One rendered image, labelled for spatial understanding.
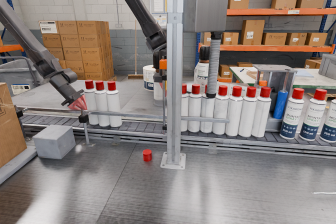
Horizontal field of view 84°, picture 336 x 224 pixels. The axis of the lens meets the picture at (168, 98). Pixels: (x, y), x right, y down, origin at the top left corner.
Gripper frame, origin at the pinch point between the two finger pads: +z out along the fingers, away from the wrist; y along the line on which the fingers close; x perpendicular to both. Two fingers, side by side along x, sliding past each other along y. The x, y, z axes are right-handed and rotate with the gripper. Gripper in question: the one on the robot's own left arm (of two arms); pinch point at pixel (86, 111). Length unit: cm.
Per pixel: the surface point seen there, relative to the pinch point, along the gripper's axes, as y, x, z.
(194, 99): -3.0, -43.8, 22.5
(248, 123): -4, -55, 42
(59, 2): 433, 181, -258
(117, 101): -1.9, -16.7, 4.8
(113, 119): -3.3, -9.9, 9.9
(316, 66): 317, -199, 205
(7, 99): -19.3, 4.9, -19.9
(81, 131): -5.9, 4.6, 5.3
